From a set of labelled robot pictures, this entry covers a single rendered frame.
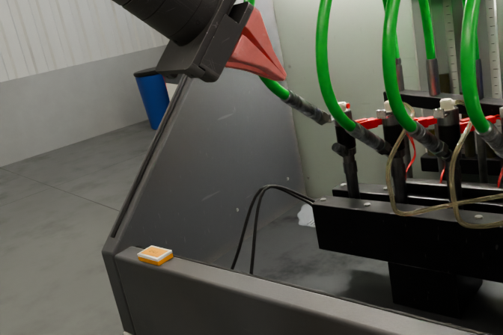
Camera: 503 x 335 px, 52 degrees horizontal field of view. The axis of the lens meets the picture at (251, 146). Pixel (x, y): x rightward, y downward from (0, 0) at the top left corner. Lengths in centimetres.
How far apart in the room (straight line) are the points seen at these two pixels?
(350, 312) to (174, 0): 39
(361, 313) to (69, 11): 706
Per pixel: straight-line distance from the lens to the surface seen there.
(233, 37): 41
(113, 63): 766
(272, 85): 66
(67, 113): 738
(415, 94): 93
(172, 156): 96
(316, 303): 64
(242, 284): 71
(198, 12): 41
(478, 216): 74
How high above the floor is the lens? 129
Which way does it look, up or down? 15 degrees down
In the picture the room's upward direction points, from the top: 11 degrees counter-clockwise
